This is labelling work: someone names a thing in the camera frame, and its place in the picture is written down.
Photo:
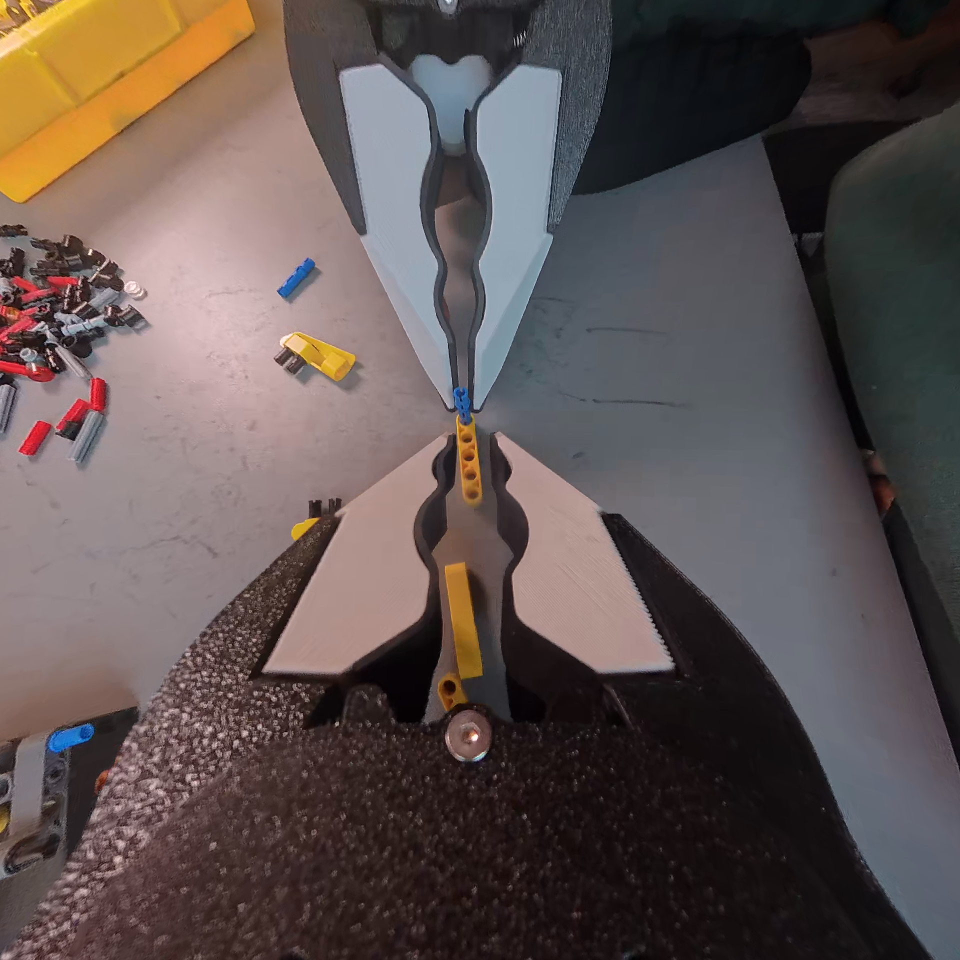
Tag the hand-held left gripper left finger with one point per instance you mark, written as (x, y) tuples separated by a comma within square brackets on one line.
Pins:
[(352, 600)]

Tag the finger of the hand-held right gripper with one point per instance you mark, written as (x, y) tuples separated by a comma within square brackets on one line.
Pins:
[(390, 187), (517, 187)]

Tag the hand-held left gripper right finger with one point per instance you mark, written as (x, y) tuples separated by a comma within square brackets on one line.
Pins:
[(592, 600)]

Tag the yellow curved lego panel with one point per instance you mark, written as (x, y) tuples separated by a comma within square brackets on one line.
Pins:
[(322, 358), (306, 529)]

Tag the blue lego pin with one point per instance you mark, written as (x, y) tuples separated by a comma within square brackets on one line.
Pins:
[(296, 277), (463, 401)]

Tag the pile of small lego connectors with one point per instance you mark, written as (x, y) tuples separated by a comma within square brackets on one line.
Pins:
[(60, 322)]

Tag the black and yellow lego assembly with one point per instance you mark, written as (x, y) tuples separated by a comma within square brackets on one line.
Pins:
[(45, 795)]

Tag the heap of grey blue lego parts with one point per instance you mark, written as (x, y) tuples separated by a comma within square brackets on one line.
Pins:
[(30, 15)]

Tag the person's right hand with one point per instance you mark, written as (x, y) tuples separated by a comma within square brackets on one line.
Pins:
[(456, 191)]

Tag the yellow plastic bin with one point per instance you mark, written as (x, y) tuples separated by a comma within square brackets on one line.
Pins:
[(135, 82)]

